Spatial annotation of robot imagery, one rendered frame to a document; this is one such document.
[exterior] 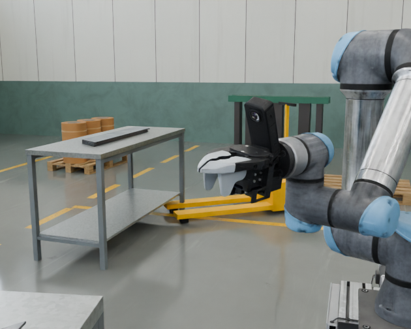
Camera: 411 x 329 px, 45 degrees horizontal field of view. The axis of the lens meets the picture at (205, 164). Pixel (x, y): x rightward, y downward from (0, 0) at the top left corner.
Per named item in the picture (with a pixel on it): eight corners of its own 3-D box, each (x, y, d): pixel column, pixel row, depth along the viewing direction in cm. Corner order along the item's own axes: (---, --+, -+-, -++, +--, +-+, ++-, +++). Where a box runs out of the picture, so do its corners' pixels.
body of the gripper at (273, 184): (250, 205, 82) (291, 191, 91) (257, 155, 79) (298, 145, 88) (216, 191, 87) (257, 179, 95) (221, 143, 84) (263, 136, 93)
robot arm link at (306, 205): (325, 241, 94) (327, 184, 92) (275, 228, 101) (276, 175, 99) (345, 231, 100) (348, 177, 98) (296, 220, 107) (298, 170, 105)
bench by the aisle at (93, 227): (105, 271, 401) (100, 149, 382) (32, 260, 423) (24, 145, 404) (185, 211, 568) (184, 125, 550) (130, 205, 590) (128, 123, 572)
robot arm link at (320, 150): (336, 173, 101) (338, 132, 99) (308, 183, 93) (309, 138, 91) (302, 168, 106) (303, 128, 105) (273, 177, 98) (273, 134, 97)
